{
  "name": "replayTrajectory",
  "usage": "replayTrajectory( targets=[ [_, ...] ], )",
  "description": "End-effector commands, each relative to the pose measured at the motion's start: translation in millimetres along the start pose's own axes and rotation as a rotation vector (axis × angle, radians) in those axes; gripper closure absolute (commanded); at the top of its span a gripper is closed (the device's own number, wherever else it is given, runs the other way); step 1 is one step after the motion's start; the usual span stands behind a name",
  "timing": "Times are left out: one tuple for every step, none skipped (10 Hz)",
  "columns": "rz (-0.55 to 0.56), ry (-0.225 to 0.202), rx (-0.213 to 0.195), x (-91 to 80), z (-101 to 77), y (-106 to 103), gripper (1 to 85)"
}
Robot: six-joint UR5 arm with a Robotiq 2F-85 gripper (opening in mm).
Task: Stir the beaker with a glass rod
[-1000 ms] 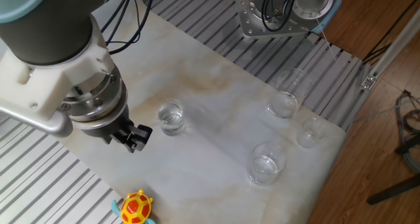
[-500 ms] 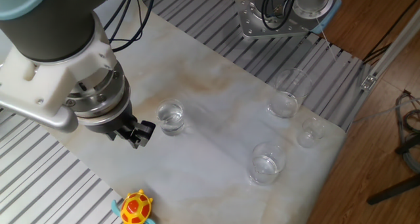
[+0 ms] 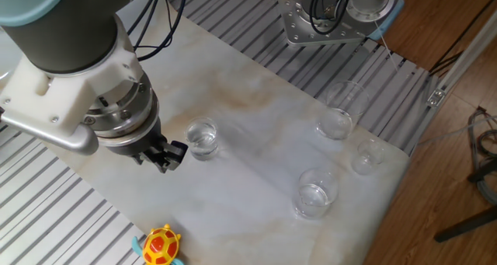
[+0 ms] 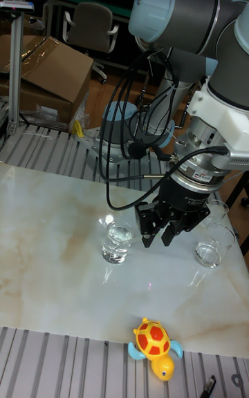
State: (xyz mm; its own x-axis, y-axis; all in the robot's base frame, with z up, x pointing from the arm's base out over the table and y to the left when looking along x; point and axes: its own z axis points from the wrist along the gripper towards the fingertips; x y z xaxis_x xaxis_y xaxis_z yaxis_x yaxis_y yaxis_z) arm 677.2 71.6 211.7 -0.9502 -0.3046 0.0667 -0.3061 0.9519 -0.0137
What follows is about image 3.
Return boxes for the aluminium frame bar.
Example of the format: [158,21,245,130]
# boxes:
[413,8,497,157]

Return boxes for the black floor cables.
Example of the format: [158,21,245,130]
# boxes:
[429,0,497,76]

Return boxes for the tiny empty glass beaker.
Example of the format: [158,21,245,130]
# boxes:
[351,138,386,176]

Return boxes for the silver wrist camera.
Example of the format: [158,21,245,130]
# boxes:
[0,110,100,156]

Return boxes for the medium glass beaker with water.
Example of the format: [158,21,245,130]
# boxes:
[294,167,339,220]

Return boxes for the yellow orange toy turtle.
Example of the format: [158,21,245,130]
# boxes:
[130,223,186,265]

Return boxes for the white floor cable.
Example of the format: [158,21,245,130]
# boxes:
[417,115,497,146]

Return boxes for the small water-filled glass beaker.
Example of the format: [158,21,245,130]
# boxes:
[184,116,220,162]

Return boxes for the black stand leg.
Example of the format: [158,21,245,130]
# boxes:
[433,205,497,243]
[467,155,497,183]

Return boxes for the black camera cable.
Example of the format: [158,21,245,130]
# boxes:
[134,0,191,62]

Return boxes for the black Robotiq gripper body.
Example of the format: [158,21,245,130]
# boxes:
[105,119,169,158]

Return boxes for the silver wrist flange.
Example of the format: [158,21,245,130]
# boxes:
[83,72,162,148]

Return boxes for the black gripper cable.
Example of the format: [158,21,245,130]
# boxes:
[127,0,353,51]

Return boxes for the large glass beaker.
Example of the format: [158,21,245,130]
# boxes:
[316,80,370,141]

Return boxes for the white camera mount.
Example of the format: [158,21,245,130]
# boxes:
[0,16,145,141]

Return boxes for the white cable tie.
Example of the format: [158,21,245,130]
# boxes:
[374,19,399,70]

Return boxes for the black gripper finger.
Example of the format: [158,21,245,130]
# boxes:
[131,150,179,174]
[158,140,189,163]

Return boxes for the marble pattern table mat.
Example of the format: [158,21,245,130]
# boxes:
[0,0,412,265]

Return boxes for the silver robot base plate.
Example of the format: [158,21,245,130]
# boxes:
[277,0,367,47]

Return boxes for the grey cable bundle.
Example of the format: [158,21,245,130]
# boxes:
[467,106,497,206]

